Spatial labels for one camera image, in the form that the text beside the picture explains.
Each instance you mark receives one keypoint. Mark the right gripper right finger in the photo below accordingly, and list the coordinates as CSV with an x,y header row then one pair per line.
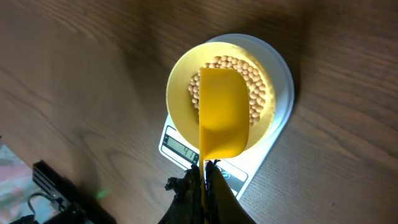
x,y
222,206

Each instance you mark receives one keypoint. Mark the soybeans in bowl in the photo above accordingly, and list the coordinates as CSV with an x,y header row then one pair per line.
x,y
251,74

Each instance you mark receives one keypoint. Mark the yellow plastic bowl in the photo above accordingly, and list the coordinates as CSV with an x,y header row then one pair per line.
x,y
178,98

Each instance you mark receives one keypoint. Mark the yellow measuring scoop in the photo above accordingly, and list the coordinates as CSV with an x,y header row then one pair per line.
x,y
223,121

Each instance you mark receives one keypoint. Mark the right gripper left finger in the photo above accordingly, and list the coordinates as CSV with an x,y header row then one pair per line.
x,y
186,207

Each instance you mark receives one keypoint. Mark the white digital kitchen scale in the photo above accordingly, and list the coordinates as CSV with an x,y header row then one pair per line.
x,y
240,170

